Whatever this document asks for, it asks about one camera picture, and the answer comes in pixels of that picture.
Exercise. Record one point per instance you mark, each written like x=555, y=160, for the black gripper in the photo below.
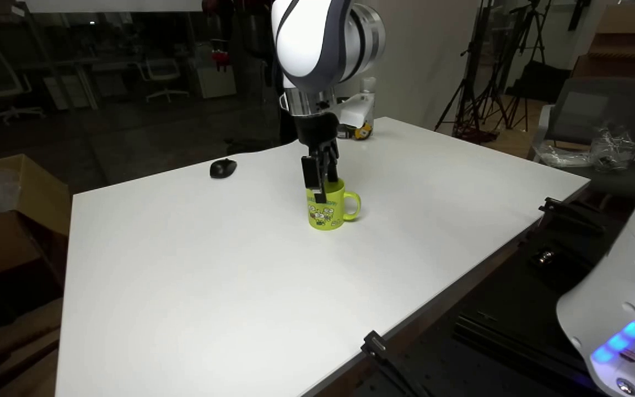
x=318, y=136

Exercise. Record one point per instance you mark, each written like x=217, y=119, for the yellow-green cartoon mug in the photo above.
x=335, y=208

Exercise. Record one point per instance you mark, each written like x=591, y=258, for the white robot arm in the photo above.
x=323, y=44

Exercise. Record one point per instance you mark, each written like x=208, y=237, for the black computer mouse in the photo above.
x=222, y=168

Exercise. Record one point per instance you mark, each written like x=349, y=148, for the black clamp on edge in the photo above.
x=389, y=368

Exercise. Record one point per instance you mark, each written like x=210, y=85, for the black tripod stand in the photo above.
x=504, y=32

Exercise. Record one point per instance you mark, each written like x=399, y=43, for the black table clamp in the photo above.
x=569, y=217

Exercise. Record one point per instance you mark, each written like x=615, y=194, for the grey chair with plastic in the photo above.
x=590, y=131

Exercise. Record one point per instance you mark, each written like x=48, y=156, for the cardboard box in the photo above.
x=33, y=214

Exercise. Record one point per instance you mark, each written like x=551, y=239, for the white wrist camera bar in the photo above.
x=353, y=110

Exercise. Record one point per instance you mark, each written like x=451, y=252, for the black mounting rail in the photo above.
x=547, y=359

